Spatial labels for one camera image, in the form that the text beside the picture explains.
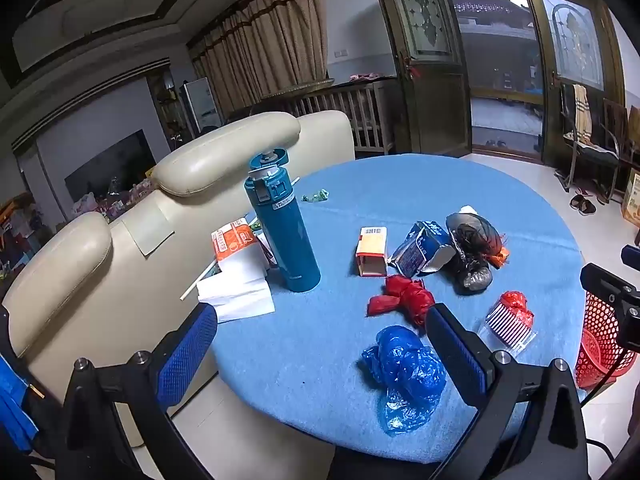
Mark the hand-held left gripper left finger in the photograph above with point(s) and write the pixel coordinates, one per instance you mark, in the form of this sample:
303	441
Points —
187	350

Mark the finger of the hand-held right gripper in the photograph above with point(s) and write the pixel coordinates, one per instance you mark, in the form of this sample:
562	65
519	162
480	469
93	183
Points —
600	280
631	255

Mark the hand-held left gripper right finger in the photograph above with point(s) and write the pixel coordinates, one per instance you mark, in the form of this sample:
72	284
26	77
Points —
455	355

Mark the red mesh basket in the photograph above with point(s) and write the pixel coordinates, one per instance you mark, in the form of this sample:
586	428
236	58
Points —
597	345

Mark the blue plastic bag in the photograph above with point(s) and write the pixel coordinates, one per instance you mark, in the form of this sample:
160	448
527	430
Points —
405	375

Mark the striped clear packet red top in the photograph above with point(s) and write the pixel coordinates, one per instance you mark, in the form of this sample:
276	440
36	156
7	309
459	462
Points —
510	320

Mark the red plastic bag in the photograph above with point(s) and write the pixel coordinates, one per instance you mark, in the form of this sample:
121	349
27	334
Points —
407	300

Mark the orange wrapper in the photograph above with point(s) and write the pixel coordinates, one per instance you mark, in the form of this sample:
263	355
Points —
500	257

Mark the blue foil snack bag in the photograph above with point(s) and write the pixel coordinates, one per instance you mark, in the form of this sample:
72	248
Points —
420	252

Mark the black plastic bag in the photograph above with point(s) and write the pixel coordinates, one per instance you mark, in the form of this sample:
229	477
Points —
472	245

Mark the orange white small carton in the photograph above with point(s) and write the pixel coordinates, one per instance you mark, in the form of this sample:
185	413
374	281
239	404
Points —
372	250

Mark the white paper ball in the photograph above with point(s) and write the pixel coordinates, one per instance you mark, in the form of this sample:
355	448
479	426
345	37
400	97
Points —
468	209

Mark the printed cardboard box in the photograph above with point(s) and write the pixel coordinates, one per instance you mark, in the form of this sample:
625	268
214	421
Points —
631	200

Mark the white tissue stack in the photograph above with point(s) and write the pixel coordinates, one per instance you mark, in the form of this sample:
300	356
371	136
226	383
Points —
240	295

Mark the orange white tissue pack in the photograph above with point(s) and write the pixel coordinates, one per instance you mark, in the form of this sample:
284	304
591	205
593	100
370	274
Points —
235	245

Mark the cream leather sofa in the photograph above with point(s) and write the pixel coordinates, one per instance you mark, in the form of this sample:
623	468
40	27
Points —
100	270

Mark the wooden chair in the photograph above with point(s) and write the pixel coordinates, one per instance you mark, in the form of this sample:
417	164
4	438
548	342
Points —
615	125

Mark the beige striped towel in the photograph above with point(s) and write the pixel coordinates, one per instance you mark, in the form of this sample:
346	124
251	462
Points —
581	110

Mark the teal thermos bottle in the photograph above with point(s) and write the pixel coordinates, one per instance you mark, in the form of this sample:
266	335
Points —
282	225

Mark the pile of toy packages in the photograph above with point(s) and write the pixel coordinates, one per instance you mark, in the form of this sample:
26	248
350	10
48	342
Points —
125	197

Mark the blue garment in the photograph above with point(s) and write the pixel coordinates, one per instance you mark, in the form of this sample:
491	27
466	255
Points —
12	400

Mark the round table blue cloth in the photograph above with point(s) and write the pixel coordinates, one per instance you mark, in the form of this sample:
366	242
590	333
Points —
350	200

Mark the black television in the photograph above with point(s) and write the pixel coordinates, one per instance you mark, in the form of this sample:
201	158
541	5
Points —
110	165

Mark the green candy wrapper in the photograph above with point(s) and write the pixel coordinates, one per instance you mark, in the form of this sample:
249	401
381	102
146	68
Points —
315	195

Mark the closed brown glass door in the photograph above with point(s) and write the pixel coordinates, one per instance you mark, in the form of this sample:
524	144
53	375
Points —
575	60

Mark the white standing air conditioner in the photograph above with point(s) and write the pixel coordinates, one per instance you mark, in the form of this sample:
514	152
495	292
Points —
200	105

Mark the glass display cabinet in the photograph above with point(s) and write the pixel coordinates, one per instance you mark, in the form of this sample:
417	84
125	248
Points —
167	105

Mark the wooden crib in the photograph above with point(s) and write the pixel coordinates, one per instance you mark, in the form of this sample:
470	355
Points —
345	110

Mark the open brown glass door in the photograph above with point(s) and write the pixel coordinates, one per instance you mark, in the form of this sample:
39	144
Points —
430	60

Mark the pink cloth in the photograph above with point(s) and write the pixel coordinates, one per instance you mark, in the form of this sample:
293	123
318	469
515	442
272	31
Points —
365	77

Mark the beige curtains red stripes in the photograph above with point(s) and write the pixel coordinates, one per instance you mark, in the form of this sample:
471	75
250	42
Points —
265	45

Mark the metal frame chair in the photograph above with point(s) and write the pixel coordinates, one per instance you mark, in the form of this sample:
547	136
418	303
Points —
585	147

